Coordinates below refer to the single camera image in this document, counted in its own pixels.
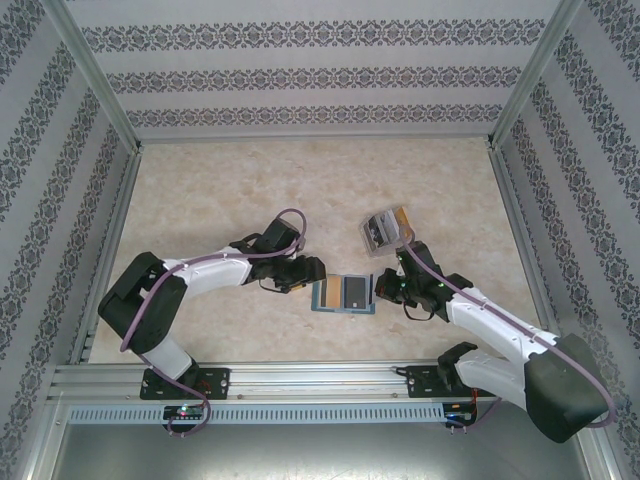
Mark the small circuit board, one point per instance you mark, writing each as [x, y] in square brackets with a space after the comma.
[457, 412]
[182, 412]

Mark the clear acrylic card box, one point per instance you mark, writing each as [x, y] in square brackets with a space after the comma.
[372, 245]

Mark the short aluminium frame post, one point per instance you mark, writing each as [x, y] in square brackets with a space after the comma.
[607, 460]
[45, 440]

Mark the tall aluminium frame post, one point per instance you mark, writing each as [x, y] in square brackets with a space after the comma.
[535, 65]
[91, 65]

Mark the gold card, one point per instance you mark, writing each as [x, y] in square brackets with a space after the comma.
[334, 292]

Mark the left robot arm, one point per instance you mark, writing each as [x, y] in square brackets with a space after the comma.
[135, 305]

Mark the thin aluminium cross rail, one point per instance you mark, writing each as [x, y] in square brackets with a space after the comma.
[310, 136]

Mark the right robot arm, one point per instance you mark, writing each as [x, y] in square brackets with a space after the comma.
[555, 395]

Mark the long aluminium base rail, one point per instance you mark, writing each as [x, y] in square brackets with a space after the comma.
[310, 377]

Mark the aluminium side rail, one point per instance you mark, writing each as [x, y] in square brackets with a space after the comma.
[114, 225]
[511, 200]

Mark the grey metal sheet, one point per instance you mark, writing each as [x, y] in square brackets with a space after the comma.
[320, 455]

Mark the teal leather card holder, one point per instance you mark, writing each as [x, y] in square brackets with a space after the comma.
[317, 292]

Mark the dark grey card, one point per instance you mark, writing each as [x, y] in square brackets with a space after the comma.
[356, 291]

